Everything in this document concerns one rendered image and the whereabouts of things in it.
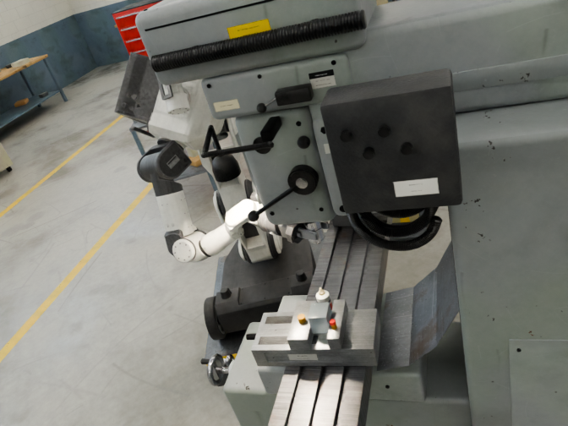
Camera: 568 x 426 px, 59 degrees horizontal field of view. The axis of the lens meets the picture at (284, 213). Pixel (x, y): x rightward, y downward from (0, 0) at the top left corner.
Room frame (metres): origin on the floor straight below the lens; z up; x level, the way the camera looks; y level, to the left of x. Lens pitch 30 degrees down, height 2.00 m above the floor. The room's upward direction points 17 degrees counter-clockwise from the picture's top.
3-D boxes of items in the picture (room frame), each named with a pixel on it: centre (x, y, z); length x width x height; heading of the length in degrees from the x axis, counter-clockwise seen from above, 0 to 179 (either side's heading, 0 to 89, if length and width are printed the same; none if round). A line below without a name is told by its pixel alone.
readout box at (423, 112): (0.74, -0.21, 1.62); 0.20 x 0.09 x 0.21; 66
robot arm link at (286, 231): (1.23, -0.01, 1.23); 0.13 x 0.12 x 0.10; 131
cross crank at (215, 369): (1.37, 0.39, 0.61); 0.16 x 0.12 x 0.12; 66
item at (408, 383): (1.16, -0.07, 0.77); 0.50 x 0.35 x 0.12; 66
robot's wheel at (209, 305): (1.81, 0.45, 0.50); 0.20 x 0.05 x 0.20; 173
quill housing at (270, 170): (1.16, -0.07, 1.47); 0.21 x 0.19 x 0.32; 156
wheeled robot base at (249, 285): (2.02, 0.15, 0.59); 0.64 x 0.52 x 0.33; 173
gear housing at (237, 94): (1.15, -0.11, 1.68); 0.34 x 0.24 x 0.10; 66
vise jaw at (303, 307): (1.06, 0.04, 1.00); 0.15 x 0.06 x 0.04; 158
